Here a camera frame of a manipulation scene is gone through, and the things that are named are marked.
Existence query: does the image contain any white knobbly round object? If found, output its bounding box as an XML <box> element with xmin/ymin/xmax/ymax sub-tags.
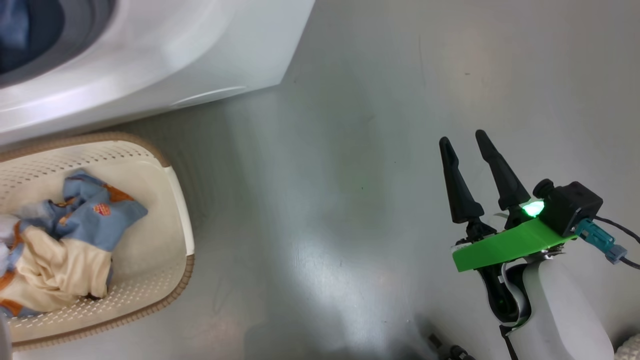
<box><xmin>614</xmin><ymin>332</ymin><xmax>640</xmax><ymax>360</ymax></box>

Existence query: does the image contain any grey rubber door gasket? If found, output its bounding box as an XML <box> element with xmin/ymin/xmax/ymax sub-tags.
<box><xmin>0</xmin><ymin>0</ymin><xmax>117</xmax><ymax>90</ymax></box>

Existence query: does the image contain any cream perforated laundry basket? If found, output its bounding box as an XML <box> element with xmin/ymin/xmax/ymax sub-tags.
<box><xmin>0</xmin><ymin>131</ymin><xmax>196</xmax><ymax>351</ymax></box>

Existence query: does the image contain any blue printed baby garment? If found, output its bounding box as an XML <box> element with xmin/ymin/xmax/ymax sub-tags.
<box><xmin>17</xmin><ymin>169</ymin><xmax>149</xmax><ymax>253</ymax></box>

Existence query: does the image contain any white front-load washing machine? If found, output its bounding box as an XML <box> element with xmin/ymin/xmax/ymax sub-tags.
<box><xmin>0</xmin><ymin>0</ymin><xmax>317</xmax><ymax>147</ymax></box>

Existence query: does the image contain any black cable with teal connector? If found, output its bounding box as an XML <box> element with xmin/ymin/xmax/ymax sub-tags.
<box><xmin>575</xmin><ymin>216</ymin><xmax>640</xmax><ymax>271</ymax></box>

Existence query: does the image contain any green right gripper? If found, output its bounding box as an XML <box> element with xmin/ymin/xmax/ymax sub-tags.
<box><xmin>439</xmin><ymin>129</ymin><xmax>578</xmax><ymax>326</ymax></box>

